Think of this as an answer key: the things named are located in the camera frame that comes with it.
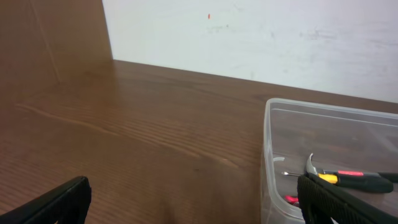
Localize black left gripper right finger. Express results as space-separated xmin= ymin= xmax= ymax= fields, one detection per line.
xmin=297 ymin=174 xmax=397 ymax=224

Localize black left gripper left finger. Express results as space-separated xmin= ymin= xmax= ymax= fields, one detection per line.
xmin=1 ymin=176 xmax=91 ymax=224

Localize red handled pliers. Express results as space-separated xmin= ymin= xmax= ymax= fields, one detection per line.
xmin=284 ymin=195 xmax=300 ymax=207

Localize small black orange hammer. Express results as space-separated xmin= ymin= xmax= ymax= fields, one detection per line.
xmin=305 ymin=153 xmax=397 ymax=184

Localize black yellow screwdriver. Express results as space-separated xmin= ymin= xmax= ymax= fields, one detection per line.
xmin=281 ymin=170 xmax=394 ymax=194

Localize clear plastic container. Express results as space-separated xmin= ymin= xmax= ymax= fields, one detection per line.
xmin=261 ymin=98 xmax=397 ymax=223

